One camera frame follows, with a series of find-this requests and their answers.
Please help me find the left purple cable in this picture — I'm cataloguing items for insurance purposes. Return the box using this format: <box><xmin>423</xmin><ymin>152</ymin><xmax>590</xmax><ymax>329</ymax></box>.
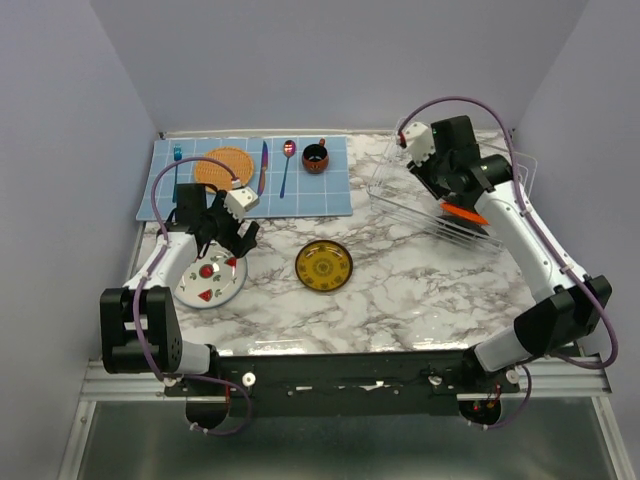
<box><xmin>133</xmin><ymin>157</ymin><xmax>254</xmax><ymax>437</ymax></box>

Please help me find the yellow plate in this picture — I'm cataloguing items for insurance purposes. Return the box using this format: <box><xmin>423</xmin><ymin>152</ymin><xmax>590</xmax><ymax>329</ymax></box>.
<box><xmin>294</xmin><ymin>240</ymin><xmax>354</xmax><ymax>293</ymax></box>

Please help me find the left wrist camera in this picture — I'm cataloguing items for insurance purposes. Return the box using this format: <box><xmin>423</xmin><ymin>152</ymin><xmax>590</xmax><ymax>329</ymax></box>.
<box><xmin>224</xmin><ymin>187</ymin><xmax>260</xmax><ymax>222</ymax></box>

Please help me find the aluminium frame rail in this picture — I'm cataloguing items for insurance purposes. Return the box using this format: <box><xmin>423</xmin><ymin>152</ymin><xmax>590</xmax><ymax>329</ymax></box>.
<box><xmin>80</xmin><ymin>359</ymin><xmax>612</xmax><ymax>402</ymax></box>

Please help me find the orange plate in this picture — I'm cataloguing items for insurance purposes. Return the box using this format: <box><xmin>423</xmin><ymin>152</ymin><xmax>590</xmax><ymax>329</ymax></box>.
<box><xmin>440</xmin><ymin>202</ymin><xmax>489</xmax><ymax>225</ymax></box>

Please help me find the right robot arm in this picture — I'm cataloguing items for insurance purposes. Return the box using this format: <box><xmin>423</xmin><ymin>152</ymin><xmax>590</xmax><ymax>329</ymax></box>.
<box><xmin>398</xmin><ymin>116</ymin><xmax>612</xmax><ymax>392</ymax></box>

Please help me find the iridescent knife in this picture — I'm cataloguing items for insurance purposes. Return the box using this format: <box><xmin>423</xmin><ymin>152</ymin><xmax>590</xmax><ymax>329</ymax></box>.
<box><xmin>257</xmin><ymin>141</ymin><xmax>269</xmax><ymax>196</ymax></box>

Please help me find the blue fork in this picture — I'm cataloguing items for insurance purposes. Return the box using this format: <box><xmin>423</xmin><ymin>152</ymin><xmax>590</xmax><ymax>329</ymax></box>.
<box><xmin>172</xmin><ymin>144</ymin><xmax>182</xmax><ymax>203</ymax></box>

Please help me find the watermelon pattern plate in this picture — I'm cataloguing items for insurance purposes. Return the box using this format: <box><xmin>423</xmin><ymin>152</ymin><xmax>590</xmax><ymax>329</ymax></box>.
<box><xmin>174</xmin><ymin>242</ymin><xmax>248</xmax><ymax>310</ymax></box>

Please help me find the iridescent spoon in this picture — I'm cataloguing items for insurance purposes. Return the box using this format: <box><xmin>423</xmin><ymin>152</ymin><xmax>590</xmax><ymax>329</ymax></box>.
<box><xmin>279</xmin><ymin>139</ymin><xmax>297</xmax><ymax>198</ymax></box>

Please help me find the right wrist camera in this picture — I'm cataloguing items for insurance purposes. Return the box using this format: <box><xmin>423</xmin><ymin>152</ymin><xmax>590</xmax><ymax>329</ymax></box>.
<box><xmin>397</xmin><ymin>122</ymin><xmax>435</xmax><ymax>166</ymax></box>

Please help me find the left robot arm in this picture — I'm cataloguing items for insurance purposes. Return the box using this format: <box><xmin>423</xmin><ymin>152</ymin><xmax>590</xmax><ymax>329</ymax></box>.
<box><xmin>99</xmin><ymin>184</ymin><xmax>259</xmax><ymax>395</ymax></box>

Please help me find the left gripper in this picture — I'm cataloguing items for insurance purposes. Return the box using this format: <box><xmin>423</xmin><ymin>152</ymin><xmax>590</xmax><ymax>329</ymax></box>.
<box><xmin>201</xmin><ymin>190</ymin><xmax>260</xmax><ymax>258</ymax></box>

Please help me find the woven orange trivet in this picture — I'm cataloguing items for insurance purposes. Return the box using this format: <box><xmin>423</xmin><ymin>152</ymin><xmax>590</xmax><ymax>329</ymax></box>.
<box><xmin>193</xmin><ymin>146</ymin><xmax>255</xmax><ymax>193</ymax></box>

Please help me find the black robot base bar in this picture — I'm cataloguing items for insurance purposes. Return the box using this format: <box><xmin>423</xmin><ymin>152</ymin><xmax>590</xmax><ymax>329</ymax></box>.
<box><xmin>165</xmin><ymin>350</ymin><xmax>520</xmax><ymax>417</ymax></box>

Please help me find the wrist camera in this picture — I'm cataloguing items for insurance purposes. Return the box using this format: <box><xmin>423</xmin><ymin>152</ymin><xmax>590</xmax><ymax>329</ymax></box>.
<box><xmin>397</xmin><ymin>122</ymin><xmax>435</xmax><ymax>166</ymax></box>
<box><xmin>224</xmin><ymin>187</ymin><xmax>260</xmax><ymax>222</ymax></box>

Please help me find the white wire dish rack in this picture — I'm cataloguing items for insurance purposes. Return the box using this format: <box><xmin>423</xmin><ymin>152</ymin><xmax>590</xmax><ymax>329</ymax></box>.
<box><xmin>367</xmin><ymin>116</ymin><xmax>513</xmax><ymax>253</ymax></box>

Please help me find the brown ceramic mug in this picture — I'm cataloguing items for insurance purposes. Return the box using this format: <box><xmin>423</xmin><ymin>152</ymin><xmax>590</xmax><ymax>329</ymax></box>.
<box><xmin>302</xmin><ymin>138</ymin><xmax>329</xmax><ymax>175</ymax></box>

